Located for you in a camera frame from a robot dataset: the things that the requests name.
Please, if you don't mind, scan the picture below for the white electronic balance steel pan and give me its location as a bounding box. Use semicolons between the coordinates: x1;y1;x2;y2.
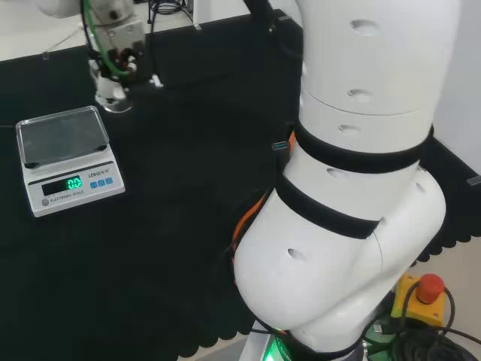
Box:
15;105;126;219

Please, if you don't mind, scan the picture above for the thin black cable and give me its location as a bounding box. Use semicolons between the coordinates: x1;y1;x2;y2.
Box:
147;0;195;37

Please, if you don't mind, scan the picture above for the black bench cloth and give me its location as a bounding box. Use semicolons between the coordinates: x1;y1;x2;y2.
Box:
0;8;481;358

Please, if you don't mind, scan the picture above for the clear glass beaker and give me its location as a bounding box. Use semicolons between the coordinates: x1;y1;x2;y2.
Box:
100;92;134;114

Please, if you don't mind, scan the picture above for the orange cable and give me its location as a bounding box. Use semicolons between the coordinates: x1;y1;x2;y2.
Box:
229;187;272;264

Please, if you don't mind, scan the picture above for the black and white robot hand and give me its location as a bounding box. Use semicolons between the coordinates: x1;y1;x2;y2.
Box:
87;40;165;111

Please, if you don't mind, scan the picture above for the yellow stop button red cap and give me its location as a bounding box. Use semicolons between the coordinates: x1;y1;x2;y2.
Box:
390;273;456;326

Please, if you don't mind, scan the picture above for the green cable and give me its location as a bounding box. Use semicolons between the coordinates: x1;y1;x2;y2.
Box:
81;0;131;80

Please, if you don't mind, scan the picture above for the black cable bundle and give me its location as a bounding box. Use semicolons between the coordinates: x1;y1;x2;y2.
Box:
375;280;481;361

